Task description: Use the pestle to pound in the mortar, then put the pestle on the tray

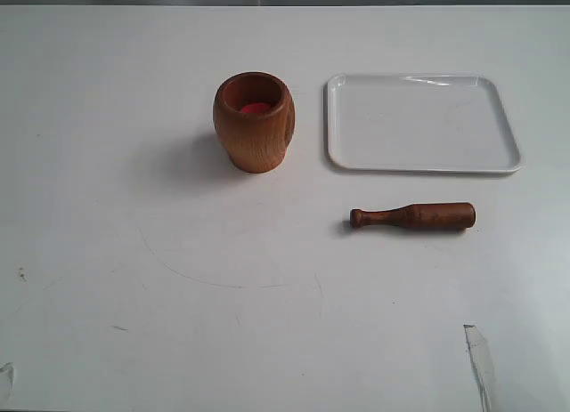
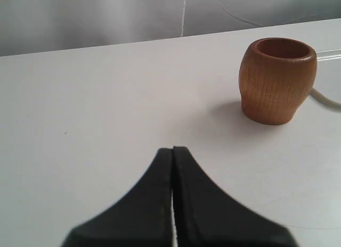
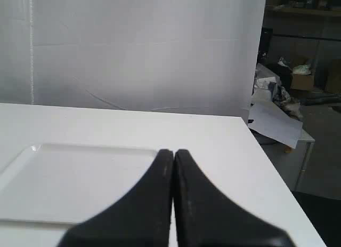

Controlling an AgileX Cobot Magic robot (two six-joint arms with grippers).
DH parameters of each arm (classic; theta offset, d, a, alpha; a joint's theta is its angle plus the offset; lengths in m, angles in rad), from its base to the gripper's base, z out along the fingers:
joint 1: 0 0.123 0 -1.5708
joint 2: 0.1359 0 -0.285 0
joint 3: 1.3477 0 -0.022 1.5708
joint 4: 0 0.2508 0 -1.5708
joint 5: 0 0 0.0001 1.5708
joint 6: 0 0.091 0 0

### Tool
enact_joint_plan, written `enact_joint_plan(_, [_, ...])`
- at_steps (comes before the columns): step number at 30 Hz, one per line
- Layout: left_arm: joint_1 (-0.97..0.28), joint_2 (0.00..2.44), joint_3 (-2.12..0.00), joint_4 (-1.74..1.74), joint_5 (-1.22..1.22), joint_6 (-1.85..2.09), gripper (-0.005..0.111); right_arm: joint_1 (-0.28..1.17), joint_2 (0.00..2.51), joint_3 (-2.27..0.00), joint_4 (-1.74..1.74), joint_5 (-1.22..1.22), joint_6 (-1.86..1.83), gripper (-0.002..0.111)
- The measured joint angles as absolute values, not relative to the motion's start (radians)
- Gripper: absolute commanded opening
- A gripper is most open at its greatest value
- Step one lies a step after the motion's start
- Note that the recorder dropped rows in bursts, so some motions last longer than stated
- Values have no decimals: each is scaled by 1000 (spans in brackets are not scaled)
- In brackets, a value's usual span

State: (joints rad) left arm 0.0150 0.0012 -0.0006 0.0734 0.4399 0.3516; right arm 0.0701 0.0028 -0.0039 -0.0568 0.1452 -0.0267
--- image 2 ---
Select brown wooden cup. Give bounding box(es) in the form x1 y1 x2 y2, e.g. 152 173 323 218
239 37 317 125

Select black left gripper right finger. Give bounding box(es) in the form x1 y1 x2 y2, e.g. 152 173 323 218
173 147 298 246

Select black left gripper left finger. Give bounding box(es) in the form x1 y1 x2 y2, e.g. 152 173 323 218
62 148 173 246

